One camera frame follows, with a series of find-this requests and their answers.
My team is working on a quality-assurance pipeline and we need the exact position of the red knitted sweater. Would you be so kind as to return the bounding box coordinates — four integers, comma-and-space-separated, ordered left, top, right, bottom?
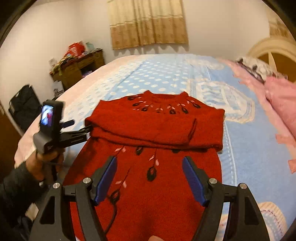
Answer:
63, 91, 225, 240

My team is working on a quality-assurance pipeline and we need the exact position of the dark left sleeve forearm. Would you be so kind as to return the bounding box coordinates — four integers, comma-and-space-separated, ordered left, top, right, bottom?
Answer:
0, 162, 45, 240

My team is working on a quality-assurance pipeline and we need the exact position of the person's left hand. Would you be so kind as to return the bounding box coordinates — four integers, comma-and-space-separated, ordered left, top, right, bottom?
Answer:
26, 148, 65, 181

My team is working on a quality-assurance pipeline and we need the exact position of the brown wooden door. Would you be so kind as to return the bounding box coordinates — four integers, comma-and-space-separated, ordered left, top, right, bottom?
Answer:
0, 104, 21, 182

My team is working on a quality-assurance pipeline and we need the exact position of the pink blue patterned bedspread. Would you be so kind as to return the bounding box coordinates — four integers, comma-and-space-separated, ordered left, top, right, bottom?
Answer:
14, 53, 296, 241

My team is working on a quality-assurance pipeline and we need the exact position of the dark wooden desk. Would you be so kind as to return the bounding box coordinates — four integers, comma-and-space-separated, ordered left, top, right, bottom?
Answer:
50, 49, 105, 90

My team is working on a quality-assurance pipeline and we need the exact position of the red bag on desk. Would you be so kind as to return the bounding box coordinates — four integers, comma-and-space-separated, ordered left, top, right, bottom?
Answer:
68, 42, 85, 57

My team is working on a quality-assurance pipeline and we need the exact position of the pink pillow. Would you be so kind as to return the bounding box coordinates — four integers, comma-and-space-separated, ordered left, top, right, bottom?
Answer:
264, 76, 295, 138

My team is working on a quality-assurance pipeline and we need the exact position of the black white patterned pillow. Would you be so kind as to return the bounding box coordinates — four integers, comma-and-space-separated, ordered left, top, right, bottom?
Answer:
235, 57, 287, 84

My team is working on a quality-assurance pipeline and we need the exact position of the beige patterned curtain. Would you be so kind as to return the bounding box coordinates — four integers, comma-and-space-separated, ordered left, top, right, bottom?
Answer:
107, 0, 189, 50

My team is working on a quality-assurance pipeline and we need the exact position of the cream wooden headboard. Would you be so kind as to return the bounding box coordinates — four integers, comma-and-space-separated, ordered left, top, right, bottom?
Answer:
247, 36, 295, 83

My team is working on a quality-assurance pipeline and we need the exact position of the black camera with screen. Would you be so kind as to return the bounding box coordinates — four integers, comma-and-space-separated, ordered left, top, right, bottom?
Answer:
40, 100, 64, 139

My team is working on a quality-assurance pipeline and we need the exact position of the black bag by wall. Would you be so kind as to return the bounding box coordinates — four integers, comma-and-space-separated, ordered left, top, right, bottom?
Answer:
9, 85, 42, 133

